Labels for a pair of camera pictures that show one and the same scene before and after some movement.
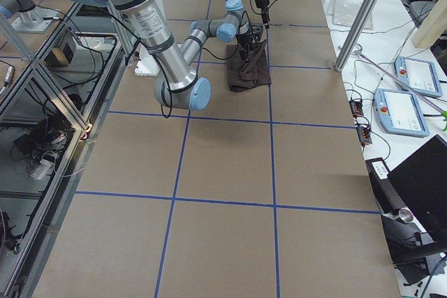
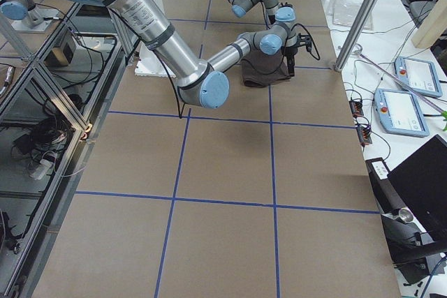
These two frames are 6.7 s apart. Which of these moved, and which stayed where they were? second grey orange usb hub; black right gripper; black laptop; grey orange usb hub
Moved: black right gripper
Stayed: second grey orange usb hub; black laptop; grey orange usb hub
